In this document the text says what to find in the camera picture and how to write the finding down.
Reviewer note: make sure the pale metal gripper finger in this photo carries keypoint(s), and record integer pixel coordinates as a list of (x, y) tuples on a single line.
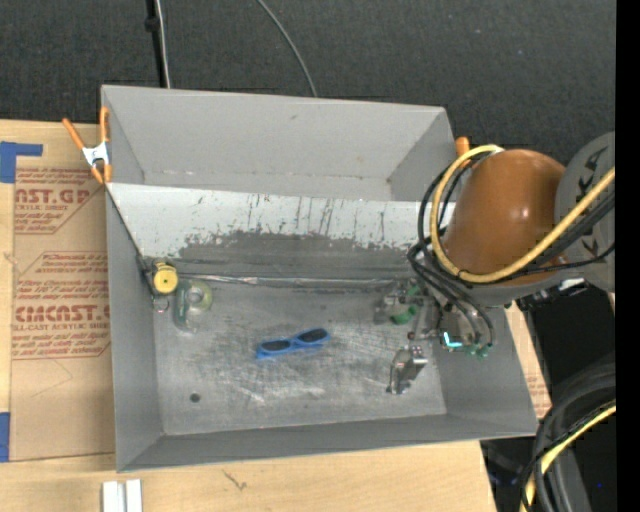
[(386, 310), (404, 370)]

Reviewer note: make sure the blue sunglasses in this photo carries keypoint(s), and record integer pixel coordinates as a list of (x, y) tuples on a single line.
[(292, 343)]

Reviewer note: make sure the grey metal bin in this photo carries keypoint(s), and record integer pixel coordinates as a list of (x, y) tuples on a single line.
[(280, 150)]

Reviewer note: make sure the clear glass thing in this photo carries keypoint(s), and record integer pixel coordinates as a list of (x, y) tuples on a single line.
[(192, 300)]

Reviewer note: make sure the yellow round disc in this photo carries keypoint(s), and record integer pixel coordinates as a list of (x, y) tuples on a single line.
[(165, 281)]

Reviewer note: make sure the brown cardboard board, red print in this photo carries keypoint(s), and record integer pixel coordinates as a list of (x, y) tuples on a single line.
[(55, 360)]

